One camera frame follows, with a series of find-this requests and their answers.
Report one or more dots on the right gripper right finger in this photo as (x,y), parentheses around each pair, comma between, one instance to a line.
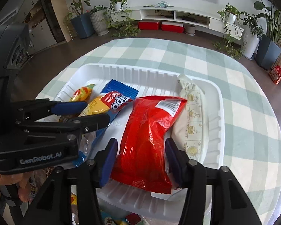
(178,163)

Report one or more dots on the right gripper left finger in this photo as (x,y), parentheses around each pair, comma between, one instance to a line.
(104,162)

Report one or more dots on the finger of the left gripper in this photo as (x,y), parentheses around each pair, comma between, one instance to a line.
(68,108)
(92,123)

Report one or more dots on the red snack bag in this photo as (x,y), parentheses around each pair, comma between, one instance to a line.
(141,161)

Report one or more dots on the blue Tipo snack pack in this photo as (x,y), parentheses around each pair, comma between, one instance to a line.
(107,112)

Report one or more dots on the person's left hand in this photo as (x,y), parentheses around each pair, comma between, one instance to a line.
(22,180)

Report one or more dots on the orange yellow snack pack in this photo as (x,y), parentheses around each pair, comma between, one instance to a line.
(81,95)

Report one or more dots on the cream white snack bag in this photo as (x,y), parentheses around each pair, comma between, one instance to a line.
(191,130)

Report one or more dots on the green checkered tablecloth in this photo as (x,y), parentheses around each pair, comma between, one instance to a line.
(253,135)

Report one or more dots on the blue planter with tall plant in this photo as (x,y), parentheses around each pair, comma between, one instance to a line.
(79,18)

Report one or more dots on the white cabinet with shelves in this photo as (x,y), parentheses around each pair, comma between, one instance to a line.
(32,13)

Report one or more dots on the white ribbed planter plant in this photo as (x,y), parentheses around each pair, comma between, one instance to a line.
(98,19)

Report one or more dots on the trailing pothos in white pot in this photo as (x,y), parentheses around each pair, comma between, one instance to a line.
(119,20)

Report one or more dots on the left red storage box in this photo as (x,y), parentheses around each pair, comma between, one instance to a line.
(149,25)

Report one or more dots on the red storage box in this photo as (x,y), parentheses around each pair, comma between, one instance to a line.
(172,27)
(149,25)

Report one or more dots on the red gift box on floor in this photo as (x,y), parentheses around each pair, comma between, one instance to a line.
(275,74)

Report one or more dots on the small grey pot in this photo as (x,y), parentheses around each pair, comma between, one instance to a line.
(190,29)

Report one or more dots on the right trailing plant on console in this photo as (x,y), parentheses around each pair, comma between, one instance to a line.
(230,17)

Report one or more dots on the right red storage box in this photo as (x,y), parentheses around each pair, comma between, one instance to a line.
(172,27)

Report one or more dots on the dark blue planter right plant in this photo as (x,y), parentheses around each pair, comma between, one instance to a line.
(268,48)

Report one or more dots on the white TV console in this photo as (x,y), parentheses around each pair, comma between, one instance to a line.
(204,22)

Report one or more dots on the white tall planter plant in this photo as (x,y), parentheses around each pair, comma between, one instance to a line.
(251,36)

